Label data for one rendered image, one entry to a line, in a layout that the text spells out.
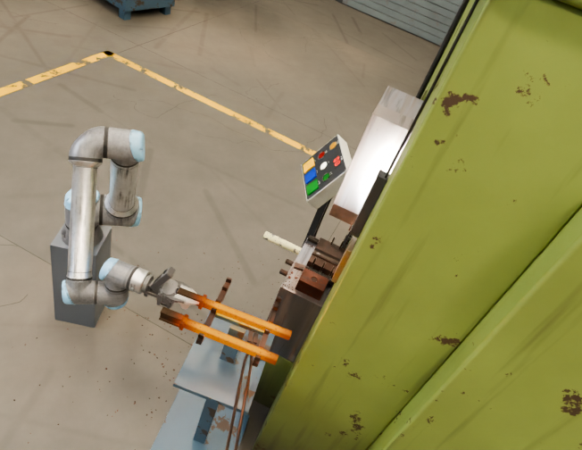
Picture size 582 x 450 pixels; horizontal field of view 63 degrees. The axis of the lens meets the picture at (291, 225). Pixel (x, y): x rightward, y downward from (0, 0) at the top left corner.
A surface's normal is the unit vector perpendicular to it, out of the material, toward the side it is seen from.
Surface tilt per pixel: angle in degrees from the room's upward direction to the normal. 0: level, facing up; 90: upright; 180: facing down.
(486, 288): 90
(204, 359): 0
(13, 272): 0
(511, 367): 90
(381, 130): 90
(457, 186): 90
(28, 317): 0
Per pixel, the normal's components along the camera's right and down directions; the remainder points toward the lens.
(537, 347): -0.34, 0.55
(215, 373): 0.27, -0.73
